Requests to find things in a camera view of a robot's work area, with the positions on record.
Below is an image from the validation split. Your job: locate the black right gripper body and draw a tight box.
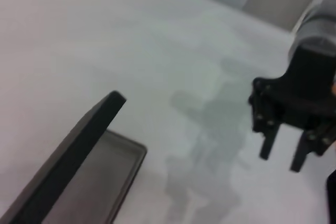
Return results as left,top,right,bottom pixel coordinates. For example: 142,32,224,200
248,41,336,133

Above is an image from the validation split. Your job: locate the black glasses case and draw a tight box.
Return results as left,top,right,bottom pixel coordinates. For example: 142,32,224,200
0,90,148,224

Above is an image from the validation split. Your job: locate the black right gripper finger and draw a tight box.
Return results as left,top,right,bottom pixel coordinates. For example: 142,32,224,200
290,126,336,173
253,119,280,161

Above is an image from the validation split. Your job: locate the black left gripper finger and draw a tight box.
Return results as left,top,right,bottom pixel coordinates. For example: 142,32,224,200
326,168,336,224

